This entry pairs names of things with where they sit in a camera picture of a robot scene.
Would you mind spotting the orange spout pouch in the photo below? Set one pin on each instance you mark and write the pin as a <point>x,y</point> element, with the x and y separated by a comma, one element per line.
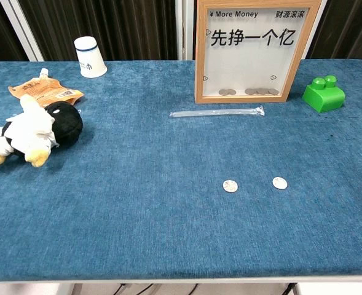
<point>45,89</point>

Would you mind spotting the plastic wrapped straw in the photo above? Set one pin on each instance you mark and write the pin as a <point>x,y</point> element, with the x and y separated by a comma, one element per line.
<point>217,112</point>

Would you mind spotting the wooden frame money box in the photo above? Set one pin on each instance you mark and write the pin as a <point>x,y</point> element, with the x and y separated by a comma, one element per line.
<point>200,61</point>

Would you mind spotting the white paper cup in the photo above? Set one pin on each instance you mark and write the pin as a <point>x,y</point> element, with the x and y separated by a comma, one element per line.
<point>90,58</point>

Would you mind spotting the blue table cloth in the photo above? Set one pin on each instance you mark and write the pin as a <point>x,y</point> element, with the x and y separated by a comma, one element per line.
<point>137,199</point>

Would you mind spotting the white partition post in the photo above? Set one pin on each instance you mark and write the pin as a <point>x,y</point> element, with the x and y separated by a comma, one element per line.
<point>21,30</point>
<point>180,30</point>

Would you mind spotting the green toy brick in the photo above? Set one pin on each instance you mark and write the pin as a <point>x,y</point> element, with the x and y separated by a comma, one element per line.
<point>323,95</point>

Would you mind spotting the black white plush toy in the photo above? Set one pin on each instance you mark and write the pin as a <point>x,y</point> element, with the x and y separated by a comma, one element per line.
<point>30,132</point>

